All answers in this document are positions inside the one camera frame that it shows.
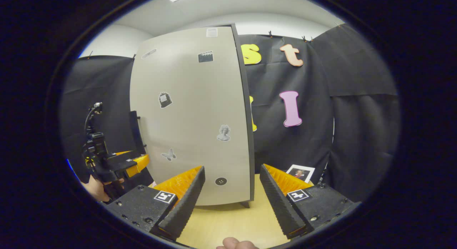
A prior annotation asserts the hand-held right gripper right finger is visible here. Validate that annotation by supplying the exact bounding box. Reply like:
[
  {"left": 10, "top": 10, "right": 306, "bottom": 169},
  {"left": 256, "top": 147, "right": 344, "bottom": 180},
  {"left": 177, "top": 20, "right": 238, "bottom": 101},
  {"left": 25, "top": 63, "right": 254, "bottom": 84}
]
[{"left": 260, "top": 163, "right": 361, "bottom": 239}]

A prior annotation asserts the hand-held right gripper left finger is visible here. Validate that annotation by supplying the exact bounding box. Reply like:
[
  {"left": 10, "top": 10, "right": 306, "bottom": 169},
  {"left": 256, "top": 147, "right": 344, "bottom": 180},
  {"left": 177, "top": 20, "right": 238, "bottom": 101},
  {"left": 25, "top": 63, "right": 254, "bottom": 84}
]
[{"left": 107, "top": 166, "right": 206, "bottom": 241}]

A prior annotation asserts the white photo-cover book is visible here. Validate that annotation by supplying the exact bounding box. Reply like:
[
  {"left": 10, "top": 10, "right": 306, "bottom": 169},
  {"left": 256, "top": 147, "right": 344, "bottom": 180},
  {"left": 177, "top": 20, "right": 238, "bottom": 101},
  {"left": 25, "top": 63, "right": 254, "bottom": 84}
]
[{"left": 286, "top": 164, "right": 316, "bottom": 183}]

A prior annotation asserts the beige cabinet door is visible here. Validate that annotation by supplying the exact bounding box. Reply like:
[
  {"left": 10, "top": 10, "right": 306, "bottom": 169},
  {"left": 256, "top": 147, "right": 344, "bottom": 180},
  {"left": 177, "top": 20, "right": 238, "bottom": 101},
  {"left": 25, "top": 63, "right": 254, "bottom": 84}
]
[{"left": 129, "top": 26, "right": 251, "bottom": 207}]

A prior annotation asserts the black backdrop cloth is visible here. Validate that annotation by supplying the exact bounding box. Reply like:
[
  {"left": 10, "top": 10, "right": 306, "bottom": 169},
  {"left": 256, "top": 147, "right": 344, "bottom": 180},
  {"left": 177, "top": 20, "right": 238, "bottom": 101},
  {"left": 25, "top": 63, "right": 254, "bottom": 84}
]
[{"left": 59, "top": 22, "right": 400, "bottom": 203}]

